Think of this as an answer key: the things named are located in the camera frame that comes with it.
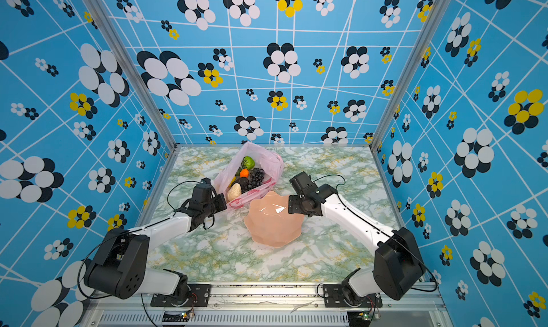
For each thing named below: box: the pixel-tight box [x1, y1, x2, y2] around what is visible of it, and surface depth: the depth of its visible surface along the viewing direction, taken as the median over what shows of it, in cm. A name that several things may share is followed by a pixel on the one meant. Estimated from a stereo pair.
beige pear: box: [226, 182, 242, 203], surface depth 97 cm
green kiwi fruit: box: [240, 155, 256, 171], surface depth 107 cm
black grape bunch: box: [246, 167, 265, 190], surface depth 104 cm
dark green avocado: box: [232, 177, 250, 194], surface depth 101 cm
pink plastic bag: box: [214, 141, 284, 210], surface depth 98 cm
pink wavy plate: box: [244, 190, 305, 248], surface depth 92 cm
